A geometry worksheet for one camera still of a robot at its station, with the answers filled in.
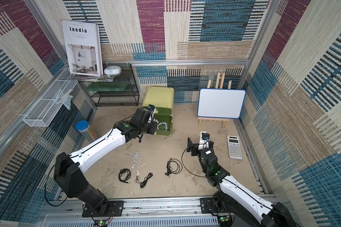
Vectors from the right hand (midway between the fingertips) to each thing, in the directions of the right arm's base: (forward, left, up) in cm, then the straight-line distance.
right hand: (197, 137), depth 80 cm
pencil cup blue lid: (+7, +66, +3) cm, 66 cm away
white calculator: (+2, -27, -17) cm, 31 cm away
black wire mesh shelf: (+47, +53, -5) cm, 71 cm away
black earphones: (-10, +13, -17) cm, 24 cm away
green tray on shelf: (+33, +56, +11) cm, 66 cm away
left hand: (+8, +24, +3) cm, 26 cm away
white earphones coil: (-7, +34, -17) cm, 39 cm away
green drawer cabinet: (+28, +20, +4) cm, 34 cm away
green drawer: (+15, +20, -2) cm, 26 cm away
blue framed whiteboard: (+25, -19, +1) cm, 31 cm away
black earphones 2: (-14, +42, -17) cm, 48 cm away
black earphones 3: (-20, +31, -17) cm, 40 cm away
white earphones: (+15, +20, -9) cm, 26 cm away
